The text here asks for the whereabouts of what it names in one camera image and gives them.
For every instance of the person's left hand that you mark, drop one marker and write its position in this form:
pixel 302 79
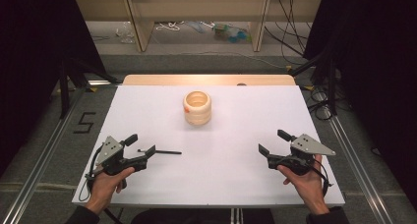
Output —
pixel 106 184

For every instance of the black curtain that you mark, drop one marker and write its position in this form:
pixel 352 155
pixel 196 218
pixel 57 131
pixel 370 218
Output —
pixel 377 86
pixel 29 70

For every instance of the aluminium floor rail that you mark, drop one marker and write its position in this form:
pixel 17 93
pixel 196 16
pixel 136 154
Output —
pixel 36 171
pixel 357 165

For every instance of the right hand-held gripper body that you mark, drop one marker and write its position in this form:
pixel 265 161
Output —
pixel 305 148

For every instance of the green and blue plastic items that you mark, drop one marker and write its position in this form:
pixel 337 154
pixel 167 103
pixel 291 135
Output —
pixel 233 33

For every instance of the pale blue plastic item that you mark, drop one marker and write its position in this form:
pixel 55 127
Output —
pixel 196 27

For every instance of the white board sheet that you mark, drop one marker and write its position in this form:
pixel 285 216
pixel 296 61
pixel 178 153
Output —
pixel 216 171

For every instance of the wooden shelf unit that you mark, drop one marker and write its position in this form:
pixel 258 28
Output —
pixel 196 8

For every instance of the person's right hand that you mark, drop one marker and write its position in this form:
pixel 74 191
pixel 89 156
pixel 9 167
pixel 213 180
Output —
pixel 306 188

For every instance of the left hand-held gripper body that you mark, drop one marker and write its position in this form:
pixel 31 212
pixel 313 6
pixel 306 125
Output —
pixel 109 153

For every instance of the black metal stand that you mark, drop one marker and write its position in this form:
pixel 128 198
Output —
pixel 64 86
pixel 332 86

